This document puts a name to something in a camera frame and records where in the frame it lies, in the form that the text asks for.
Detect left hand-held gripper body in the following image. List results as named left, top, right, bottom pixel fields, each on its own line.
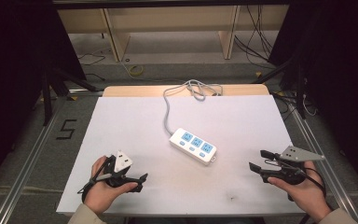
left=102, top=149, right=134, bottom=189

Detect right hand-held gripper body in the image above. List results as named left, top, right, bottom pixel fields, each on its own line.
left=260, top=145, right=326, bottom=187

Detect white power strip blue sockets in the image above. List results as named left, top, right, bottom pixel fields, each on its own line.
left=169, top=127, right=218, bottom=166

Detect person's left hand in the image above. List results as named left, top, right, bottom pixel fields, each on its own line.
left=83, top=155, right=139, bottom=216

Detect person's right hand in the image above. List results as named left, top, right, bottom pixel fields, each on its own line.
left=267, top=161, right=333, bottom=223

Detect white table cover sheet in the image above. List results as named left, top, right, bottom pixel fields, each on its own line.
left=56, top=94, right=306, bottom=217

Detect black metal stand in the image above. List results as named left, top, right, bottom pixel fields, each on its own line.
left=254, top=55, right=310, bottom=120
left=40, top=66, right=104, bottom=127

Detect aluminium floor rail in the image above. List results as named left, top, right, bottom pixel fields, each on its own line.
left=288, top=98, right=358, bottom=224
left=0, top=95, right=67, bottom=224

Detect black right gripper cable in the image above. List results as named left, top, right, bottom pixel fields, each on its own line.
left=303, top=167, right=328, bottom=203

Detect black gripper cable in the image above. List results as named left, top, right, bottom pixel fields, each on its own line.
left=303, top=167, right=328, bottom=203
left=76, top=156, right=110, bottom=203

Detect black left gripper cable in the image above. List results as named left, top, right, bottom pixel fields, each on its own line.
left=76, top=156, right=110, bottom=203

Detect white floor cable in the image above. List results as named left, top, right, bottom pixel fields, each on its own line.
left=302, top=92, right=319, bottom=118

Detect grey power strip cable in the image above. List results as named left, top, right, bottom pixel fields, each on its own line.
left=162, top=78, right=224, bottom=137

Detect yellow coiled cable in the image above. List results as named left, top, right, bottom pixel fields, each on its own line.
left=128, top=63, right=145, bottom=77

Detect bundle of black floor cables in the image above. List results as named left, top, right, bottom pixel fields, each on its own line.
left=233, top=5, right=282, bottom=64

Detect thin black floor cable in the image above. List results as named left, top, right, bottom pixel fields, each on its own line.
left=76, top=49, right=107, bottom=67

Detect light wooden bench frame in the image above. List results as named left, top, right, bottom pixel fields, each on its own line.
left=57, top=4, right=291, bottom=63

